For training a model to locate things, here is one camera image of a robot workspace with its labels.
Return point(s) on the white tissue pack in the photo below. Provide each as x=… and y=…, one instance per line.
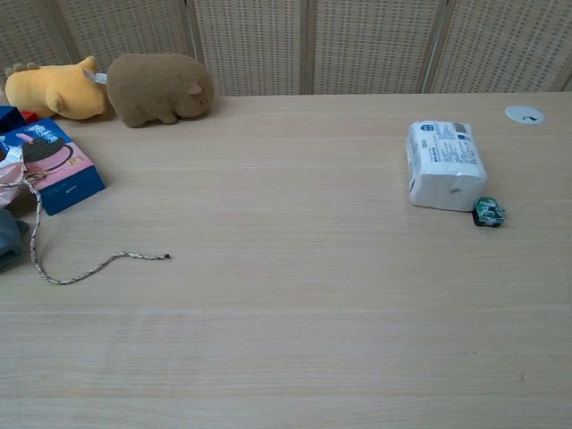
x=447, y=165

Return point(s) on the blue cookie box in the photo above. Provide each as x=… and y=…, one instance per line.
x=67, y=170

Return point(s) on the small green candy packet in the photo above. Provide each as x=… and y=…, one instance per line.
x=489, y=212

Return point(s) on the woven folding screen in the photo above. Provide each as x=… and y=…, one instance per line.
x=366, y=44

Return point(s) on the red toy block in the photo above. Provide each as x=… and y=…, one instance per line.
x=32, y=117

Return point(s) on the pink white plastic bag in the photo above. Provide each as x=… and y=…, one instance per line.
x=9, y=174

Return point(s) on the blue toy block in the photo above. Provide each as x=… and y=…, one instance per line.
x=10, y=118

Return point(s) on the brown plush animal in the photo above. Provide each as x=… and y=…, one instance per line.
x=156, y=87

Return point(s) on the yellow plush dinosaur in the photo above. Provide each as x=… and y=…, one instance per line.
x=53, y=89

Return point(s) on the grey cloth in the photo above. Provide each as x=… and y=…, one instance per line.
x=8, y=237

